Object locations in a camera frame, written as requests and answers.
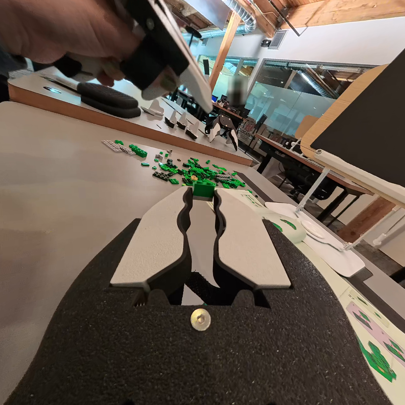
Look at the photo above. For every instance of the green grey brick assembly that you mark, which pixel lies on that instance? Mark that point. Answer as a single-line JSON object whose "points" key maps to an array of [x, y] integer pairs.
{"points": [[203, 189]]}

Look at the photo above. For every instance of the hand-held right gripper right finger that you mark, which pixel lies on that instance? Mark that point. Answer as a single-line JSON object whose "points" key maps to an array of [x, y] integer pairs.
{"points": [[250, 250]]}

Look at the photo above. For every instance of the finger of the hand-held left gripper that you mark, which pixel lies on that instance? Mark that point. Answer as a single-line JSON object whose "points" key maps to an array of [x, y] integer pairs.
{"points": [[199, 88]]}

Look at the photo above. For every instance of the person's left hand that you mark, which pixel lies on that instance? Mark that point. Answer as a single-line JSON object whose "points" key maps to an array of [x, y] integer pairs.
{"points": [[63, 28]]}

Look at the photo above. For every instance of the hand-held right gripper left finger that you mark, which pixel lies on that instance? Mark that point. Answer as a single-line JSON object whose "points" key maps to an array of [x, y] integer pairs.
{"points": [[155, 246]]}

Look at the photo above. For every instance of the dark green brick plate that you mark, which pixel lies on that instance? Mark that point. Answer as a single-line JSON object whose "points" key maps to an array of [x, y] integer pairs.
{"points": [[160, 175]]}

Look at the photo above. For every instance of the wood-edged neighbouring desk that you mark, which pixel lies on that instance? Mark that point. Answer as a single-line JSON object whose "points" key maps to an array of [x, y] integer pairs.
{"points": [[126, 123]]}

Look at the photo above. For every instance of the wooden post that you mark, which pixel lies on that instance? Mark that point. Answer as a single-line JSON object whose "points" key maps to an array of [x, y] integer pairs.
{"points": [[367, 218]]}

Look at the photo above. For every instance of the black swivel chair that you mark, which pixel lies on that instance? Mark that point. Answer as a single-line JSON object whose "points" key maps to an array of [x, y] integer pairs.
{"points": [[303, 185]]}

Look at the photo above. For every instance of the black foam pads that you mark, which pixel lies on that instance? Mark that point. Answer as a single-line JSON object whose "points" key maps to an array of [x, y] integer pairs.
{"points": [[107, 99]]}

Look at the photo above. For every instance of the black desk grommet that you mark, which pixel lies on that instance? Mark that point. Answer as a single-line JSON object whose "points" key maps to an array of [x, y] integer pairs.
{"points": [[52, 90]]}

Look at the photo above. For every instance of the building instruction booklet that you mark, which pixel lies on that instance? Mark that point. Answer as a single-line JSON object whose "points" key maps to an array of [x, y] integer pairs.
{"points": [[354, 300]]}

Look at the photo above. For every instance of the spare black white gripper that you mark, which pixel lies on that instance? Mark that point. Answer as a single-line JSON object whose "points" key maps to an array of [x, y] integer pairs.
{"points": [[221, 129]]}

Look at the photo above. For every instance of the pile of green bricks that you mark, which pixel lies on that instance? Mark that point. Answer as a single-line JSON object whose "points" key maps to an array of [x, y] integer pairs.
{"points": [[202, 172]]}

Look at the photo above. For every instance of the grey brick plate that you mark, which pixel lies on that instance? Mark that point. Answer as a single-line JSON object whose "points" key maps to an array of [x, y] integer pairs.
{"points": [[126, 149], [110, 145]]}

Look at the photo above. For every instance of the wood-backed black panel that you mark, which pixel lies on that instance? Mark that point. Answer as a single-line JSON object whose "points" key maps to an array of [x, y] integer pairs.
{"points": [[364, 133]]}

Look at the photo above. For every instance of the long green brick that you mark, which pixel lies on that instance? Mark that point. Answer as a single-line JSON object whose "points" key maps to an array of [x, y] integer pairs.
{"points": [[138, 151]]}

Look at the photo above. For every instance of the grey bracket piece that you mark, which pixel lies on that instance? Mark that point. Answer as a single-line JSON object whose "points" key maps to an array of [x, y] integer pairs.
{"points": [[158, 156]]}

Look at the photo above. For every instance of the grey desk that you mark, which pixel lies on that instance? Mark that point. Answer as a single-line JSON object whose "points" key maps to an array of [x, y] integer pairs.
{"points": [[63, 205]]}

